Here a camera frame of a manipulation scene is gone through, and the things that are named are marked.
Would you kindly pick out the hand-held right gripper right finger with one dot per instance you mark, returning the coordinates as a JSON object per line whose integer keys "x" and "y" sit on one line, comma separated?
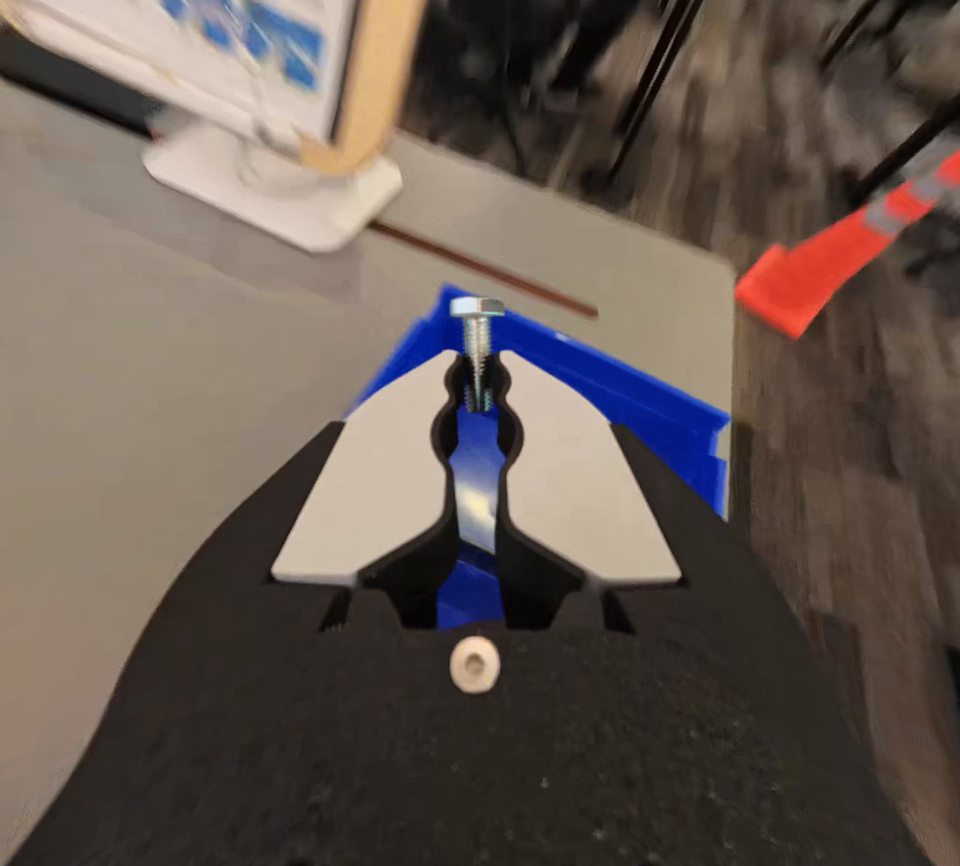
{"x": 592, "y": 498}

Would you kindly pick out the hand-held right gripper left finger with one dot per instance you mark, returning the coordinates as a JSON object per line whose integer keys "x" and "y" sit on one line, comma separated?
{"x": 360, "y": 498}

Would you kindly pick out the instruction board on white stand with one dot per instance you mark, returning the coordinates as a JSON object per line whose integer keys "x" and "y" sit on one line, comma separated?
{"x": 390, "y": 18}

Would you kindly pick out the orange traffic cone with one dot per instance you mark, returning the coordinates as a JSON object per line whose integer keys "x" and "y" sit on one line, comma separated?
{"x": 810, "y": 273}

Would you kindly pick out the blue divided plastic bin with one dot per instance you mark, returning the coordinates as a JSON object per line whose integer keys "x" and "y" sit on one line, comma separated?
{"x": 637, "y": 393}

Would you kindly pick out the silver hex bolt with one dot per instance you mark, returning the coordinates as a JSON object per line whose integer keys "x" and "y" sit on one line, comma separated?
{"x": 478, "y": 307}

